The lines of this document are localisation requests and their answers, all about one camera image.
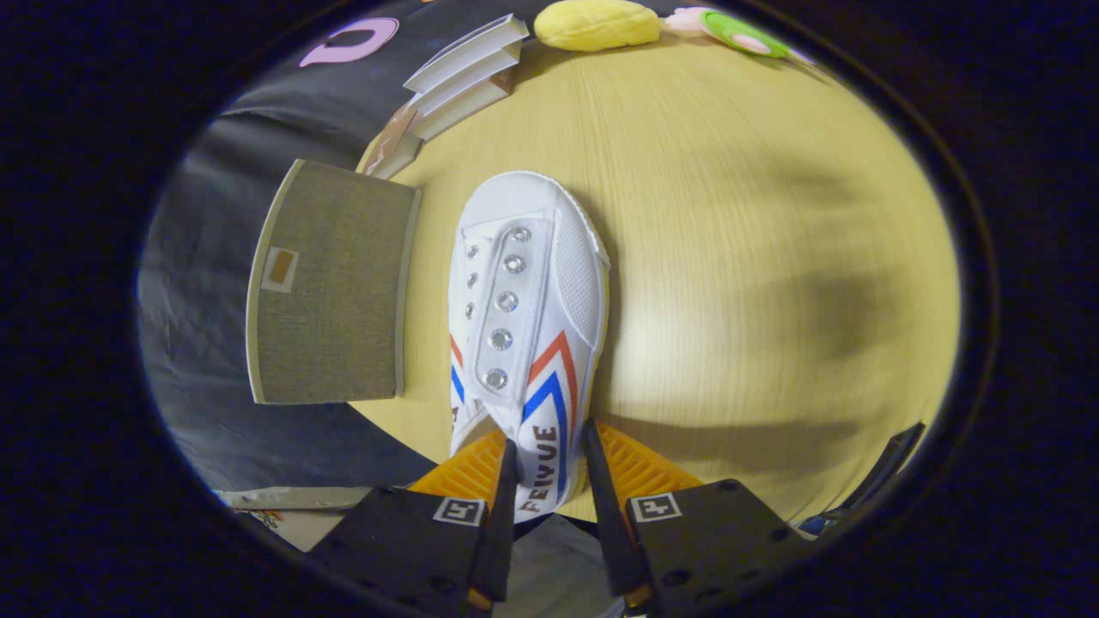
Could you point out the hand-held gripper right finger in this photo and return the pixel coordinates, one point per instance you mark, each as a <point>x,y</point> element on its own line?
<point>611,532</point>

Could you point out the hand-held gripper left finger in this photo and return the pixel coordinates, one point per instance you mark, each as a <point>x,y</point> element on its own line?
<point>498,549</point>

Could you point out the white canvas shoe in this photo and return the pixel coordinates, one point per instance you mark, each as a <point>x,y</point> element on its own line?
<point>532,257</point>

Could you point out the grey fabric storage box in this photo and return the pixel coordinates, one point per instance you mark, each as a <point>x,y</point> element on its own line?
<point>335,300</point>

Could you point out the black plastic bar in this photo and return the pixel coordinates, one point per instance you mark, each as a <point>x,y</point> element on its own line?
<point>876,481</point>

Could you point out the black backdrop cloth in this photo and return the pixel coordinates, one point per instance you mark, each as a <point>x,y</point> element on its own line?
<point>197,343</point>

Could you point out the brown cover book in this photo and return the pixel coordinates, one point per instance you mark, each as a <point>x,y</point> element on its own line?
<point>393,146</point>

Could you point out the white paperback book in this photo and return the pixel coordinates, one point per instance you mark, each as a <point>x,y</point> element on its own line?
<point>464,112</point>
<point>468,86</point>

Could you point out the white photo cover book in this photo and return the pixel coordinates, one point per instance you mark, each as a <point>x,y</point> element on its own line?
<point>468,56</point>

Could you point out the yellow plush toy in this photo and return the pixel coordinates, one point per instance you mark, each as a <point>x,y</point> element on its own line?
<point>597,24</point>

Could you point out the pink pig plush toy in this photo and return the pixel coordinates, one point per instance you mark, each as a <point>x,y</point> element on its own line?
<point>738,34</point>

